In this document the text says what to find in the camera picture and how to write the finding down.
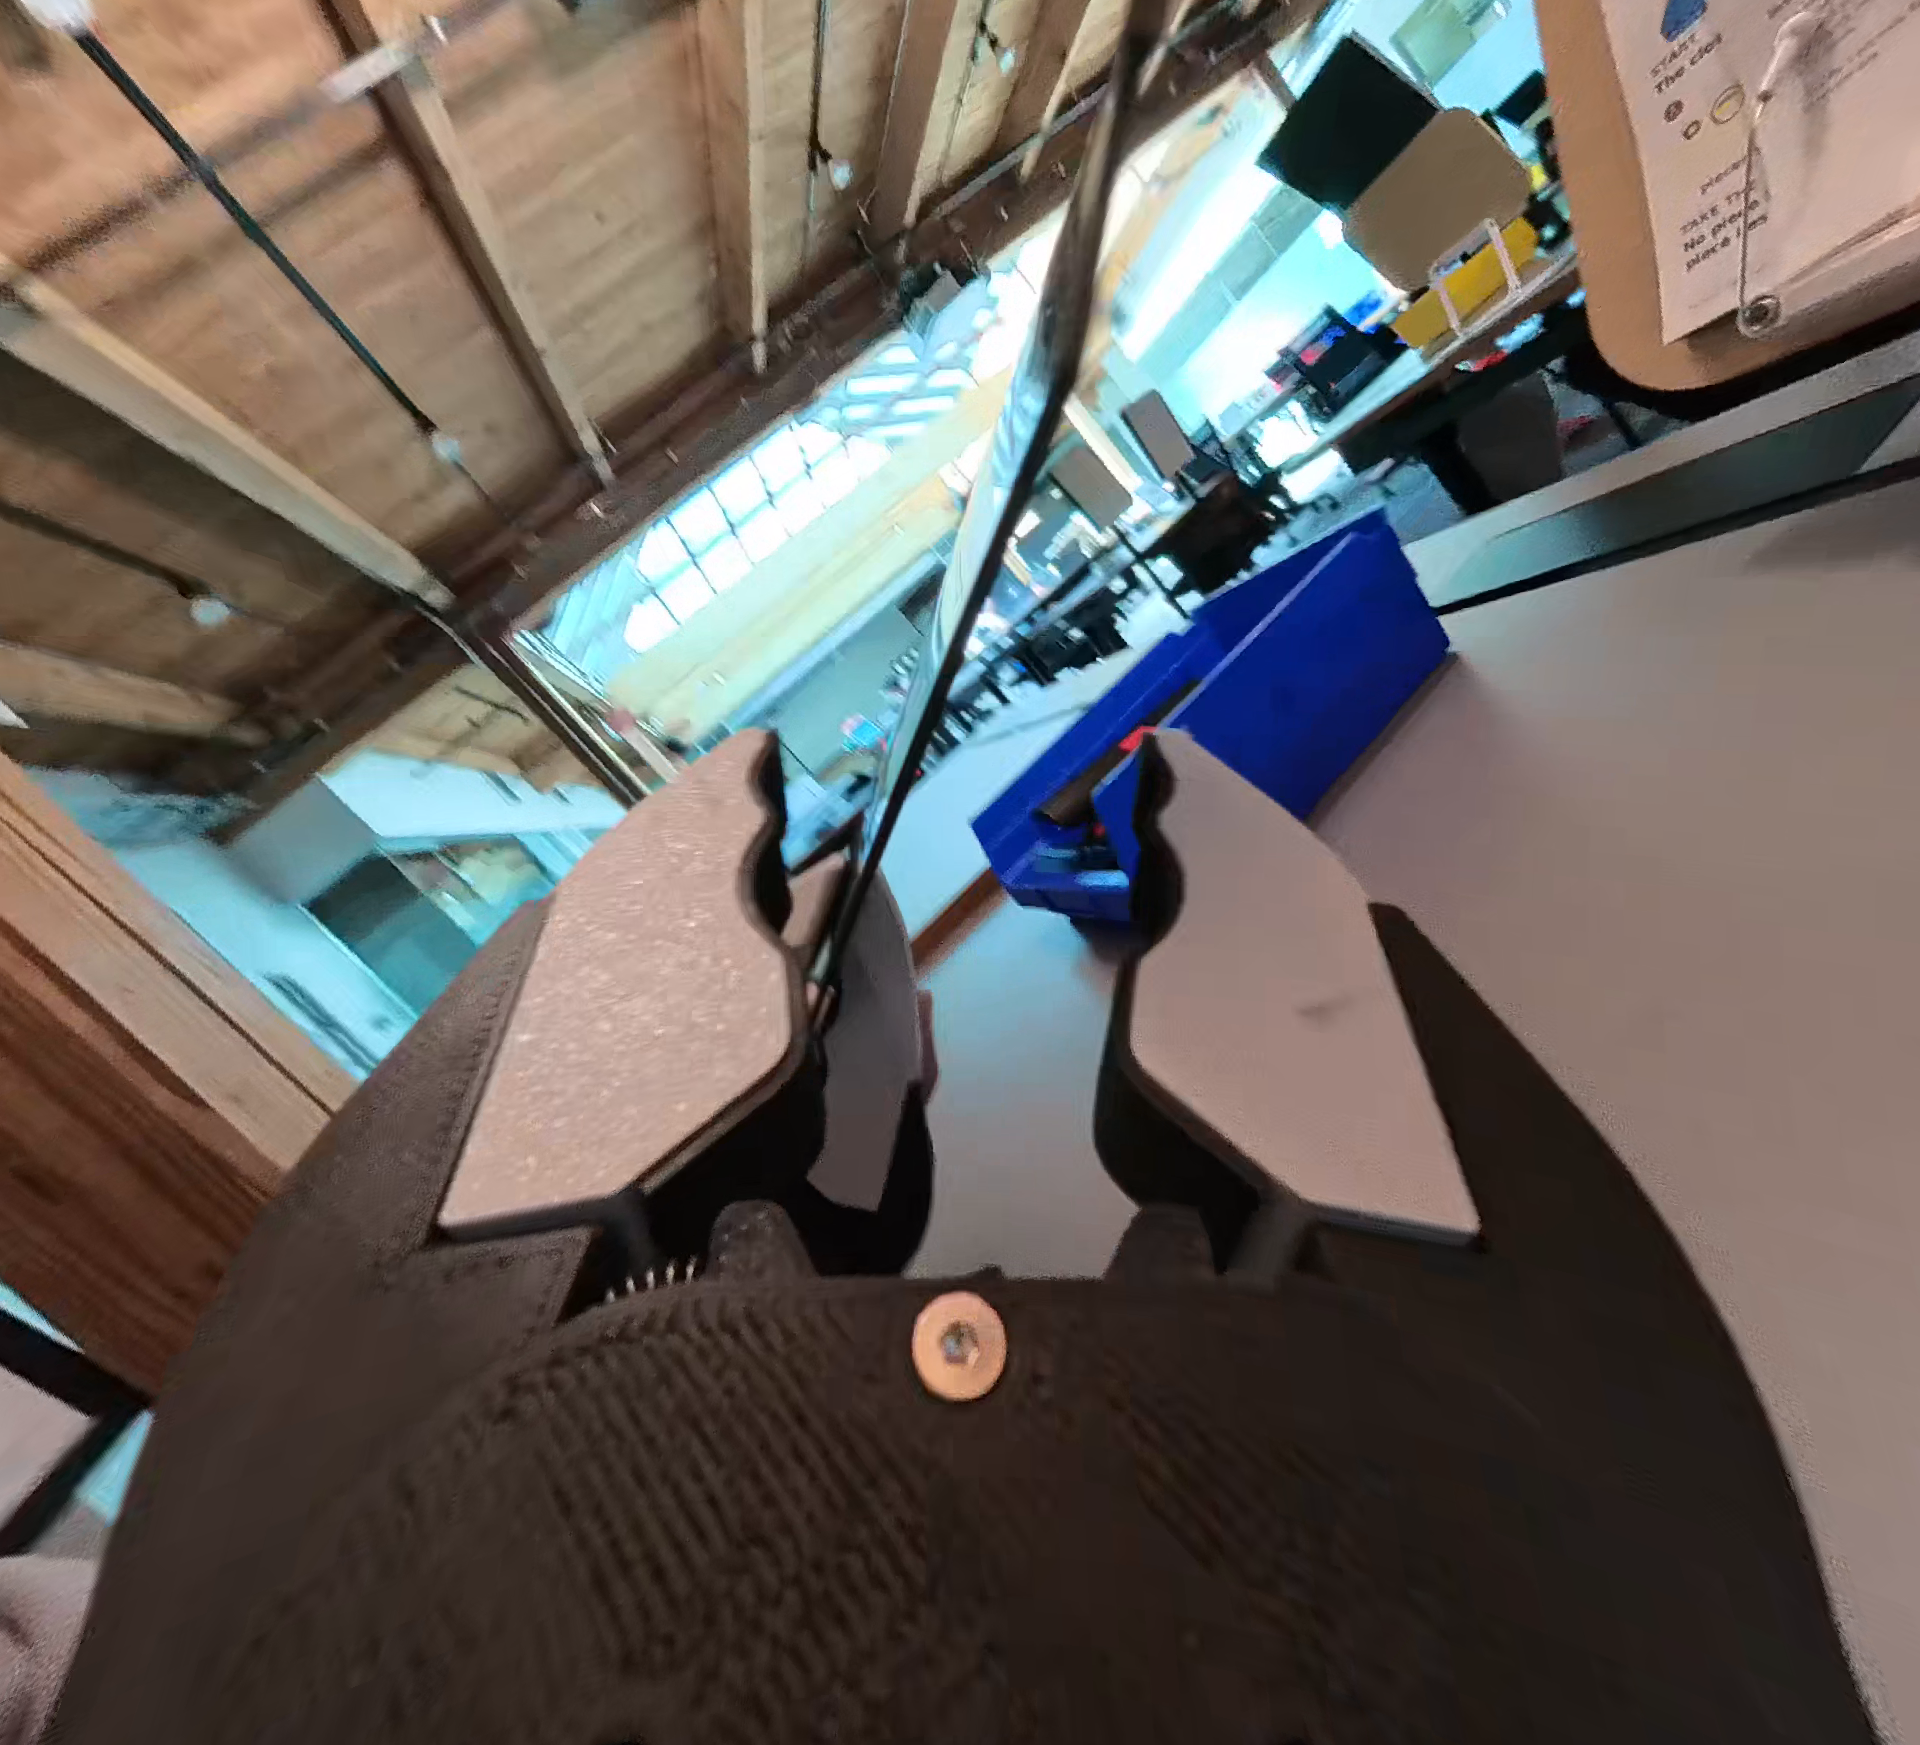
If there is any black monitor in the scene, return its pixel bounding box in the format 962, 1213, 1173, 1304
1256, 33, 1446, 212

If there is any brown backing board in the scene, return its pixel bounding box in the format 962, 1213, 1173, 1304
1530, 0, 1920, 395

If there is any yellow bin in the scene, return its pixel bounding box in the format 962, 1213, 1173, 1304
1391, 218, 1551, 351

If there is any beige rounded board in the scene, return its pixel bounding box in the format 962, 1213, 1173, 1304
1340, 107, 1529, 295

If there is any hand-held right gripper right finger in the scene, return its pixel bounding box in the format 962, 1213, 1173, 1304
1108, 728, 1482, 1293

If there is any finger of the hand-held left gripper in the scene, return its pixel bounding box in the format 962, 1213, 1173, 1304
793, 857, 940, 1217

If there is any blue plastic bin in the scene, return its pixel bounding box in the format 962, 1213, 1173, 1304
972, 513, 1452, 932

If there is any white printed instruction sheet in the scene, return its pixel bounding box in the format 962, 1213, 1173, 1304
1561, 0, 1920, 345

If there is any wooden post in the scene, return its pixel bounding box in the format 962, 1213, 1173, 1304
0, 751, 360, 1394

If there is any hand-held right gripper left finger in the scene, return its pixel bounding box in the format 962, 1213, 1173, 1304
432, 728, 831, 1246

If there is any thin black acrylic plate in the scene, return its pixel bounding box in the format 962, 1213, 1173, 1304
802, 0, 1179, 1027

